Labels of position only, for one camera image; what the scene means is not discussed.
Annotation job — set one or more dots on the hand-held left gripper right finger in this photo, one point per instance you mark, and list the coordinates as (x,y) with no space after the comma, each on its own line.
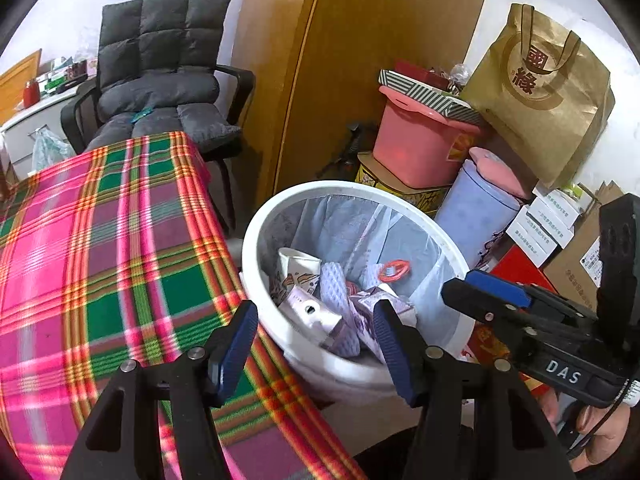
(395,355)

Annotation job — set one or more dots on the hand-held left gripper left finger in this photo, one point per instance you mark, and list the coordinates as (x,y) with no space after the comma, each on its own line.
(235,352)

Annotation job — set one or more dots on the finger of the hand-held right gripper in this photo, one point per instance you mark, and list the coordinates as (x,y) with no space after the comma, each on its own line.
(500,285)
(480,305)

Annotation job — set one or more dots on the purple milk carton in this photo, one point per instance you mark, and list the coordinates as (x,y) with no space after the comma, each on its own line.
(361,307)

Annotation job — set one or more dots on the white rimmed trash bin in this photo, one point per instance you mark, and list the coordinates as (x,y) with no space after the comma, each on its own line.
(325,366)

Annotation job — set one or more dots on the white drink carton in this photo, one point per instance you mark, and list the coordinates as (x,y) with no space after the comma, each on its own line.
(310,312)

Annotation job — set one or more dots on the white foam fruit net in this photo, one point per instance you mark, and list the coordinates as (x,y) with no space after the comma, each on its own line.
(332,285)

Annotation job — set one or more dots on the crushed patterned paper cup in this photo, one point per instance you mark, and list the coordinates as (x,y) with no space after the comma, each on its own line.
(292,270)

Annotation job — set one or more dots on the person's right hand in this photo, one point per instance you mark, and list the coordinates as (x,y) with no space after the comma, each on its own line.
(605,440)

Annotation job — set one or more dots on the brown cardboard box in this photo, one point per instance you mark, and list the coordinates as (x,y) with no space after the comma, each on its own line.
(575,270)

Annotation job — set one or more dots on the blue container pink lid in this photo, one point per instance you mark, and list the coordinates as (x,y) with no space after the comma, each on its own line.
(475,210)

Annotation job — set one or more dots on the plaid tablecloth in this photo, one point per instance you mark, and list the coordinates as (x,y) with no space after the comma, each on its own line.
(125,285)

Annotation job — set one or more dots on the white bin liner bag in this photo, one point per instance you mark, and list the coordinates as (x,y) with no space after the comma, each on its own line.
(350,225)

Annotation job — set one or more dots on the yellow patterned cardboard box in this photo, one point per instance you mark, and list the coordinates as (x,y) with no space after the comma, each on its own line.
(385,180)

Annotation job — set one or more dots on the pink plastic bucket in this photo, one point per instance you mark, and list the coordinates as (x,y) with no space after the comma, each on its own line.
(415,150)

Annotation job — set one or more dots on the gold paper bag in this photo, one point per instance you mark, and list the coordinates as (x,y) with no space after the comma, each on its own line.
(540,110)

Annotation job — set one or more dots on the striped gift box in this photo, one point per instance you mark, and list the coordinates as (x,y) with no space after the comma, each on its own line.
(430,101)

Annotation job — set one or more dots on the black plastic object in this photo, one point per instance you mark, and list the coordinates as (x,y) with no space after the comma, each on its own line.
(360,140)

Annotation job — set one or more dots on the small red box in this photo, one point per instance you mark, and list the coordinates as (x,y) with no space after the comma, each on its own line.
(420,72)

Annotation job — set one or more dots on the teal fabric tag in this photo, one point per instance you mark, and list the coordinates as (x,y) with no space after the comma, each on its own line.
(141,116)

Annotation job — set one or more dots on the black office chair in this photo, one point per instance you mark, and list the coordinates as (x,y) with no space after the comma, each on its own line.
(240,80)

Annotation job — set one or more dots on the clear plastic bag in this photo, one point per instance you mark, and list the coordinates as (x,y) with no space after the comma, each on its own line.
(47,152)

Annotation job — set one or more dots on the large wooden wardrobe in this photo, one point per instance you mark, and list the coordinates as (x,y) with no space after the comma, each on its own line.
(350,35)

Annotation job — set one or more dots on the white side cabinet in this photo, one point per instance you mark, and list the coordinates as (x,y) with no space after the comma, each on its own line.
(30,125)

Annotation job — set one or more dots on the pile of small desk items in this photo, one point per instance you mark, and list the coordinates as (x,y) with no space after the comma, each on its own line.
(65,77)

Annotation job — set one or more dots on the red cup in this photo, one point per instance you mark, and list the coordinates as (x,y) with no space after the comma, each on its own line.
(31,94)

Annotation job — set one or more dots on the wooden bed headboard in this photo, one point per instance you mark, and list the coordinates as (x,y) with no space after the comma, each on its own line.
(20,85)

